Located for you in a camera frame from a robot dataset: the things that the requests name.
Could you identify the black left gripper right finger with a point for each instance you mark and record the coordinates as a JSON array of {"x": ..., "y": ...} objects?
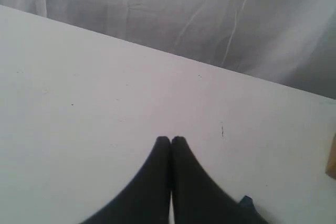
[{"x": 198, "y": 199}]

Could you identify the white backdrop curtain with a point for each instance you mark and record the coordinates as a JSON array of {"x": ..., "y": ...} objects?
[{"x": 291, "y": 42}]

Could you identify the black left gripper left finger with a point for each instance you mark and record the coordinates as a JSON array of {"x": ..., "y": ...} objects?
[{"x": 146, "y": 198}]

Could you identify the brown paper shopping bag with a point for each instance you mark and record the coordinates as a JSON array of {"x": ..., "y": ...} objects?
[{"x": 331, "y": 163}]

